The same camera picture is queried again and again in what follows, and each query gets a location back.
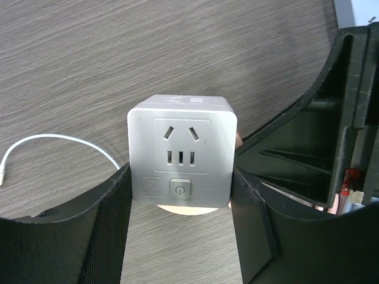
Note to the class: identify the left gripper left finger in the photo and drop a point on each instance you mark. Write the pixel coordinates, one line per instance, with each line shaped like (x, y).
(80, 241)

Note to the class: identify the pink round socket base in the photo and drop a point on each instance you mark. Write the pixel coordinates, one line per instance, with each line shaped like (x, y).
(187, 211)

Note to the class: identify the white cube adapter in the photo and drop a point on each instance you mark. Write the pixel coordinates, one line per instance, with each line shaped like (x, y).
(182, 150)

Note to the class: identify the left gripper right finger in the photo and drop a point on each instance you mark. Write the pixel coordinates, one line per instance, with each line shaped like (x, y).
(280, 240)

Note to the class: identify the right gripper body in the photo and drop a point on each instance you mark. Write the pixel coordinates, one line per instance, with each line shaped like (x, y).
(364, 162)

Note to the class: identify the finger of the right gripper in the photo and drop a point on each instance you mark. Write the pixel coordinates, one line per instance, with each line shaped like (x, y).
(306, 149)

